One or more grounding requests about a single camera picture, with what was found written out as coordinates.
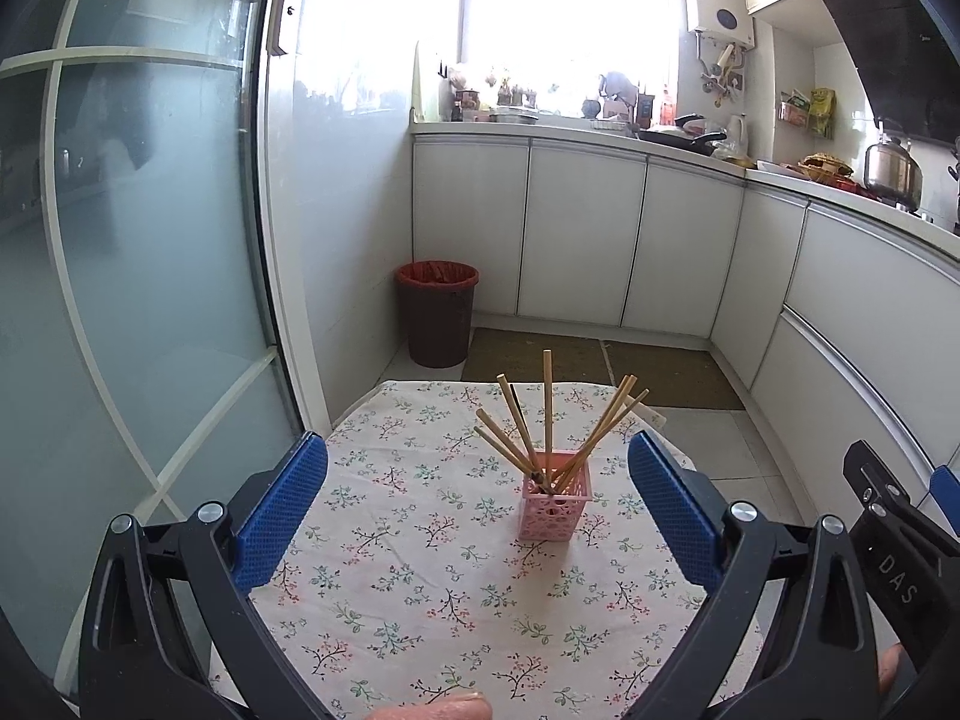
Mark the row of windowsill jars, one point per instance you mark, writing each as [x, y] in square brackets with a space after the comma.
[510, 97]

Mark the basket of food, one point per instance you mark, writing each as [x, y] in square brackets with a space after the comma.
[821, 165]

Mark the black frying pan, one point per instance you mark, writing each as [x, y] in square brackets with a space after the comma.
[686, 141]

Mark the white kitchen countertop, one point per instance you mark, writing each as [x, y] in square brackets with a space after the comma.
[780, 184]

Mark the red bottle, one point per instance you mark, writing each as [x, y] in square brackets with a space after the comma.
[665, 109]

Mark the person's right hand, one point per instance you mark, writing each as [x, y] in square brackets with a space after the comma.
[890, 671]

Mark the white electric kettle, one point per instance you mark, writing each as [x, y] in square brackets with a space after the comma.
[739, 136]

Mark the black range hood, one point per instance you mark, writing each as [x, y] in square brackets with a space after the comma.
[900, 52]

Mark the brown floor mat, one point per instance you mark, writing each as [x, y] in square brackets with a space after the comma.
[532, 356]
[667, 379]

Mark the floral tablecloth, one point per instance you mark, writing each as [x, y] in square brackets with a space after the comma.
[450, 577]

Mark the hanging pale towel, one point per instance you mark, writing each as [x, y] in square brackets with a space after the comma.
[417, 82]

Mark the wall rack with packets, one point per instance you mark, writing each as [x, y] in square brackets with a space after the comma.
[821, 109]

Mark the pink perforated plastic basket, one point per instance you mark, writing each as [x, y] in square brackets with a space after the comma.
[551, 521]

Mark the stainless steel pot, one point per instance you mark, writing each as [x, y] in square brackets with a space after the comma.
[892, 176]

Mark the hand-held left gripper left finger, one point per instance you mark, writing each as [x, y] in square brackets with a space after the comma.
[281, 517]

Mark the white kitchen cabinets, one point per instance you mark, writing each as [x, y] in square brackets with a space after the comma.
[585, 240]

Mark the frosted glass sliding door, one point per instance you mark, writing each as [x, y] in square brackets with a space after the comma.
[150, 240]

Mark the bright kitchen window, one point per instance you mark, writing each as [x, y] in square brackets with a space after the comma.
[562, 15]

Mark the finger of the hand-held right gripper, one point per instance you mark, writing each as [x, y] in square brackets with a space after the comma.
[874, 476]
[946, 491]

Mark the bundle of chopsticks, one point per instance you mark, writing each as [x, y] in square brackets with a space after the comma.
[548, 420]

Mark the person's left hand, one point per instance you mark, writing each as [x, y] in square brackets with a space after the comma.
[439, 709]

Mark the brown trash bin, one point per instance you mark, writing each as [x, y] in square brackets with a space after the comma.
[437, 322]

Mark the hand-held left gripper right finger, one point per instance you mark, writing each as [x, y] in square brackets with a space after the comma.
[675, 517]

